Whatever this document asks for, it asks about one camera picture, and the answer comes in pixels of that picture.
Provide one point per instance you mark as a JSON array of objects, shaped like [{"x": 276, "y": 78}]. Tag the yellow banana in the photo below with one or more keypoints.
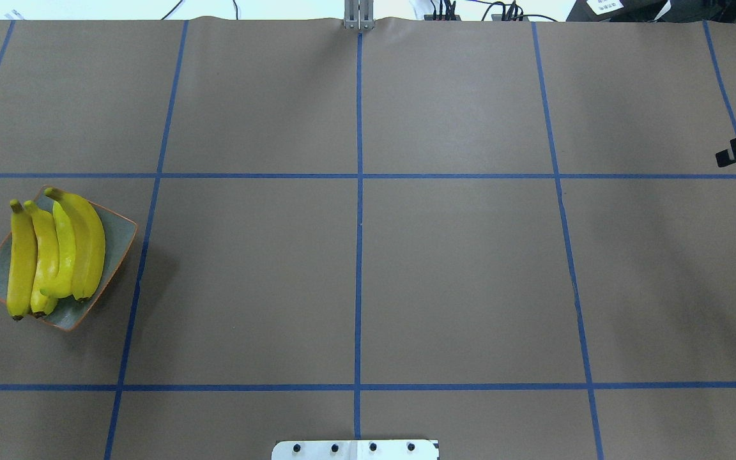
[
  {"x": 47, "y": 264},
  {"x": 64, "y": 255},
  {"x": 23, "y": 262},
  {"x": 89, "y": 247}
]

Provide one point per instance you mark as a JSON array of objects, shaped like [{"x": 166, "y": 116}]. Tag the grey square plate orange rim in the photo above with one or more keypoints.
[{"x": 69, "y": 313}]

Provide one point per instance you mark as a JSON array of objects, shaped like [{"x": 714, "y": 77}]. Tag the aluminium frame post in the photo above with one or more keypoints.
[{"x": 359, "y": 15}]

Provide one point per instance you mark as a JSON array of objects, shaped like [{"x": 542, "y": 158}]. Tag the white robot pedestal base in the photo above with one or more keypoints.
[{"x": 357, "y": 449}]

